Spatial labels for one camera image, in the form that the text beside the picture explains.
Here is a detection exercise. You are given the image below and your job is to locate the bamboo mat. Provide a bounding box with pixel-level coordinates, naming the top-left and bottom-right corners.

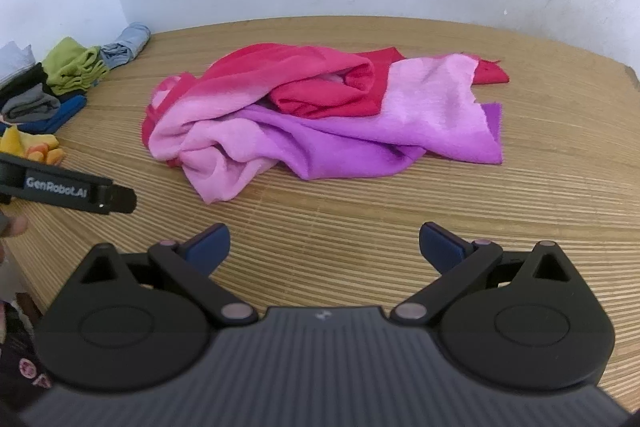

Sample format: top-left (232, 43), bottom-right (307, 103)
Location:
top-left (0, 16), bottom-right (640, 408)

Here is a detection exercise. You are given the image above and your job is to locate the grey cloth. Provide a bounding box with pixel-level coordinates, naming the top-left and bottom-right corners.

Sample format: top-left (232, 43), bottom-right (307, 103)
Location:
top-left (1, 86), bottom-right (61, 124)

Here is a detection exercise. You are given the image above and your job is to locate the white cloth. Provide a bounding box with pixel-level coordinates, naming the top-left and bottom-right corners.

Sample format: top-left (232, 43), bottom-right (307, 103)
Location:
top-left (0, 42), bottom-right (36, 88)

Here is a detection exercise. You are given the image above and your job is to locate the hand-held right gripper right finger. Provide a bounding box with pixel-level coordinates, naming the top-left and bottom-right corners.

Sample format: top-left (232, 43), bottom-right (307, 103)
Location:
top-left (390, 222), bottom-right (573, 326)

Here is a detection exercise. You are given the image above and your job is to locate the dark floral clothing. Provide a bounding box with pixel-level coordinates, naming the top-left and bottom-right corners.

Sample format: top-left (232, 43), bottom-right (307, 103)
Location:
top-left (0, 292), bottom-right (51, 403)

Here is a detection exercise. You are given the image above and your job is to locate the black cloth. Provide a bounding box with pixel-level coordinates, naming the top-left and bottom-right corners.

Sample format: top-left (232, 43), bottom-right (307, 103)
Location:
top-left (0, 63), bottom-right (51, 108)

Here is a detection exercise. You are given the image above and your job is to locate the yellow cloth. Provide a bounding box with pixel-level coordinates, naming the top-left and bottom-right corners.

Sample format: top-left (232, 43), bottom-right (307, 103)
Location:
top-left (0, 126), bottom-right (60, 158)

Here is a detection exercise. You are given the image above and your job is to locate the light blue cloth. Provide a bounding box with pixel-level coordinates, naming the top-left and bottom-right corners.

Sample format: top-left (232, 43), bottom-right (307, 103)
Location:
top-left (100, 23), bottom-right (152, 70)

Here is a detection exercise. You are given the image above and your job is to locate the person's left hand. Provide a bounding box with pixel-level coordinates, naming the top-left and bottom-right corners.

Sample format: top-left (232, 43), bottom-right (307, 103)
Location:
top-left (0, 213), bottom-right (29, 239)

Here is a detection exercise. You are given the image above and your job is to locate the green cloth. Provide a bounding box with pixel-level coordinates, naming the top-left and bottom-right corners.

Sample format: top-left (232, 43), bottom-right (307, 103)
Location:
top-left (41, 38), bottom-right (110, 96)

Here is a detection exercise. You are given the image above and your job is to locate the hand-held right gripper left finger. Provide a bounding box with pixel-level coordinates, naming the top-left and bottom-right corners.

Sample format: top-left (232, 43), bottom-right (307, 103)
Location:
top-left (80, 223), bottom-right (259, 326)

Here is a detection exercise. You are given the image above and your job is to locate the pink purple gradient fleece cloth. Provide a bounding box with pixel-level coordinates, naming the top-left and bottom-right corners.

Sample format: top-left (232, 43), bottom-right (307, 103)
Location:
top-left (141, 42), bottom-right (511, 204)

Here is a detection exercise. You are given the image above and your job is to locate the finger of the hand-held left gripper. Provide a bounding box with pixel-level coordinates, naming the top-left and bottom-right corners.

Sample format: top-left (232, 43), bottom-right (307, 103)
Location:
top-left (97, 185), bottom-right (137, 214)

